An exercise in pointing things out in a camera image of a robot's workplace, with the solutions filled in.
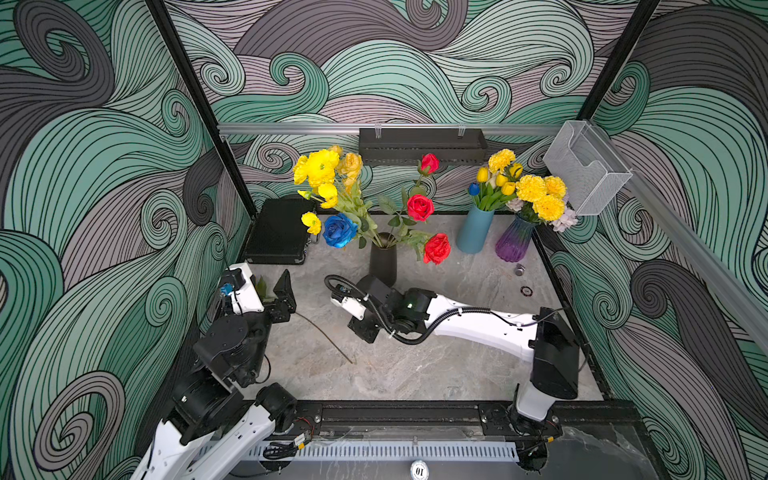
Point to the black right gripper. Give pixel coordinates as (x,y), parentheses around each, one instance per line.
(360,328)

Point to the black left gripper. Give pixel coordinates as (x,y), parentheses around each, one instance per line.
(279,307)

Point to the black cylindrical vase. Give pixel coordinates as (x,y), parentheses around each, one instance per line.
(383,260)

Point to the yellow flower bunch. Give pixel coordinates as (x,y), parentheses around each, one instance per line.
(331,178)

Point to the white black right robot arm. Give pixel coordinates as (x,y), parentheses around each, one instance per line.
(542,340)

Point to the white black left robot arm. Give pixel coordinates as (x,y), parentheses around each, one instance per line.
(209,423)

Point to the teal ceramic vase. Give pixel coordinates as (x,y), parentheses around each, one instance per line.
(473,233)

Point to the purple glass vase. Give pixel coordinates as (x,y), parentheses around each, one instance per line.
(512,246)

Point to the black ribbed hard case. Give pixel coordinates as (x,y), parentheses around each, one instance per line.
(278,236)

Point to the blue rose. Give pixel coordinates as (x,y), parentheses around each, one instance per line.
(339,230)

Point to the red rose stem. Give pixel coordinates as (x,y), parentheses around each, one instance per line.
(419,208)

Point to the black hanging tray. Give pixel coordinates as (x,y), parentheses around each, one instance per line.
(401,146)

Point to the yellow tulip bouquet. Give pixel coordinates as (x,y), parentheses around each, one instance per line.
(496,182)

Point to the yellow carnation bouquet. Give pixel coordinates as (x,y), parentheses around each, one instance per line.
(543,201)

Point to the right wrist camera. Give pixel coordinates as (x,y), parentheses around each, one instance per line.
(350,298)

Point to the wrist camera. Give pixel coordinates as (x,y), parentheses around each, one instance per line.
(237,285)
(350,298)

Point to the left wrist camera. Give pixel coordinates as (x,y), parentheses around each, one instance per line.
(237,285)

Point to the white slotted cable duct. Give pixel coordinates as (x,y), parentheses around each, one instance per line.
(480,451)

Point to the clear acrylic wall box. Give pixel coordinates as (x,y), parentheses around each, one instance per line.
(584,157)

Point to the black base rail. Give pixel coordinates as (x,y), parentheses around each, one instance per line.
(489,417)

